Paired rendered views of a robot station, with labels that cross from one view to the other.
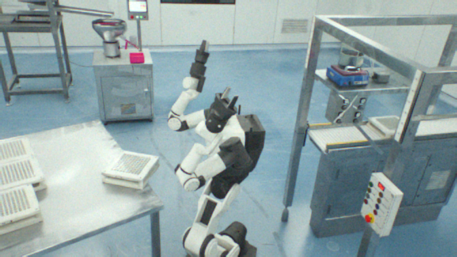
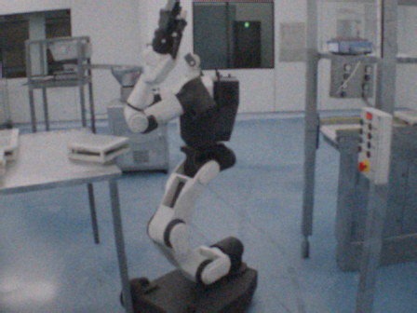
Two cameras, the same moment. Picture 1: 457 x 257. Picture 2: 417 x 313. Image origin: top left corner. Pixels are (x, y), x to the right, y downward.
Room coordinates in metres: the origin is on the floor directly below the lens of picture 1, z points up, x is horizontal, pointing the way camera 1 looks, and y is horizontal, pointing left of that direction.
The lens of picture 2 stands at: (-0.17, -0.49, 1.47)
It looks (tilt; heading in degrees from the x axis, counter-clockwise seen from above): 13 degrees down; 11
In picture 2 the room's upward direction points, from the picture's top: 1 degrees counter-clockwise
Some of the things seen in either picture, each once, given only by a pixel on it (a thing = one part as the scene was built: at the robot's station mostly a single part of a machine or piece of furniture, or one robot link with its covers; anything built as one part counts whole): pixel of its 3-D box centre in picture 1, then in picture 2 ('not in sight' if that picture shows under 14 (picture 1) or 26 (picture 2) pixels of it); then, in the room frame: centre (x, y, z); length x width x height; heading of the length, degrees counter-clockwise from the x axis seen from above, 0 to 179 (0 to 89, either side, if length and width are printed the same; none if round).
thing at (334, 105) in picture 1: (346, 106); (352, 78); (2.21, -0.71, 1.22); 0.22 x 0.11 x 0.20; 108
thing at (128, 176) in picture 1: (131, 165); (99, 142); (1.79, 0.59, 0.93); 0.25 x 0.24 x 0.02; 170
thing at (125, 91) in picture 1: (125, 86); (141, 135); (4.16, 1.36, 0.38); 0.63 x 0.57 x 0.76; 108
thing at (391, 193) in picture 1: (381, 204); (374, 144); (1.46, -0.74, 1.05); 0.17 x 0.06 x 0.26; 18
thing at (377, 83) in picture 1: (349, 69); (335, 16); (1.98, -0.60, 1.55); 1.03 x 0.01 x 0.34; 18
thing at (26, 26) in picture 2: not in sight; (34, 44); (5.97, 4.02, 1.43); 1.32 x 0.01 x 1.11; 108
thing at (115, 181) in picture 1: (132, 172); (99, 152); (1.79, 0.59, 0.88); 0.24 x 0.24 x 0.02; 80
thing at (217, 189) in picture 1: (230, 176); (209, 157); (1.85, 0.01, 0.86); 0.28 x 0.13 x 0.18; 150
